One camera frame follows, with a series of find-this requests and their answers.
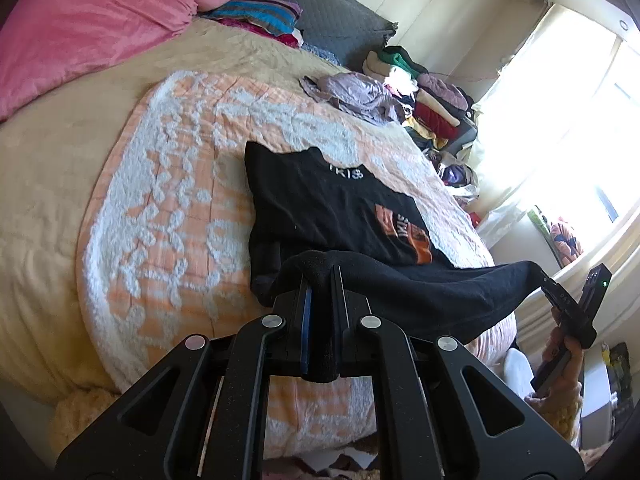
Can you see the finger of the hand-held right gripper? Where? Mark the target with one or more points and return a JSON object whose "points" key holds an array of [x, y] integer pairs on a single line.
{"points": [[560, 300]]}

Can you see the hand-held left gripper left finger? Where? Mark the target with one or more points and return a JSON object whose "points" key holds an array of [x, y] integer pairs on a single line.
{"points": [[306, 320]]}

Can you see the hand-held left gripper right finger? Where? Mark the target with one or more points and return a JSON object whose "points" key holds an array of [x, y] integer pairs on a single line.
{"points": [[340, 305]]}

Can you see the black sweater with orange print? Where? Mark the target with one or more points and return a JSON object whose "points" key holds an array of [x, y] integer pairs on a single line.
{"points": [[325, 210]]}

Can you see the person's right forearm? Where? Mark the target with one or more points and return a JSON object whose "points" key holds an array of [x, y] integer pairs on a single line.
{"points": [[557, 417]]}

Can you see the pile of assorted clothes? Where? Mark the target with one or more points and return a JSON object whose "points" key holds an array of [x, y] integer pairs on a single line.
{"points": [[430, 100]]}

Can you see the stack of striped folded clothes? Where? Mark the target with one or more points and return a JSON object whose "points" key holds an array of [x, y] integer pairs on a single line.
{"points": [[255, 17]]}

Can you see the person's right hand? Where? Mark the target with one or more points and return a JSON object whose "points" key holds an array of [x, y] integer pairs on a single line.
{"points": [[570, 365]]}

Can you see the orange and white tufted blanket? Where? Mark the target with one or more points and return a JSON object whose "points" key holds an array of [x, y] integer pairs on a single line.
{"points": [[165, 220]]}

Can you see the white curtain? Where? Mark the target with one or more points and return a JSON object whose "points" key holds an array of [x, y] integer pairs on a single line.
{"points": [[560, 125]]}

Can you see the grey-purple crumpled garment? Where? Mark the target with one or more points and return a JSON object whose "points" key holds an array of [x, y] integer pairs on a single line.
{"points": [[355, 92]]}

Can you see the cream fluffy cloth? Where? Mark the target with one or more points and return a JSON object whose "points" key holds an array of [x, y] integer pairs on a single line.
{"points": [[85, 415]]}

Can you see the beige bed cover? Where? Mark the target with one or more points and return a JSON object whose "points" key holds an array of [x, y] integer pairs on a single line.
{"points": [[55, 175]]}

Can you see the grey quilted headboard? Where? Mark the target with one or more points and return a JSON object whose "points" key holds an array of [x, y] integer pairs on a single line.
{"points": [[330, 10]]}

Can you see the pink duvet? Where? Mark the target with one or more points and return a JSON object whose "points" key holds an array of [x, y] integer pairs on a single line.
{"points": [[85, 25]]}

